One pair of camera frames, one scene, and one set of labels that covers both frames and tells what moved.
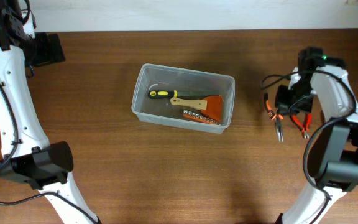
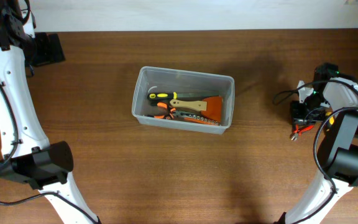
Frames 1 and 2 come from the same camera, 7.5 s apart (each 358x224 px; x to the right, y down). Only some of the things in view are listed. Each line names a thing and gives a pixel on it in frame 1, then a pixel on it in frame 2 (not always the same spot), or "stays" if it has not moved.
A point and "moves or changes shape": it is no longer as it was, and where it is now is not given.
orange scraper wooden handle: (210, 106) stays
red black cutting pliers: (303, 127) moves or changes shape
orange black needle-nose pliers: (277, 118) → (163, 111)
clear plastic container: (191, 99) stays
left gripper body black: (46, 49) stays
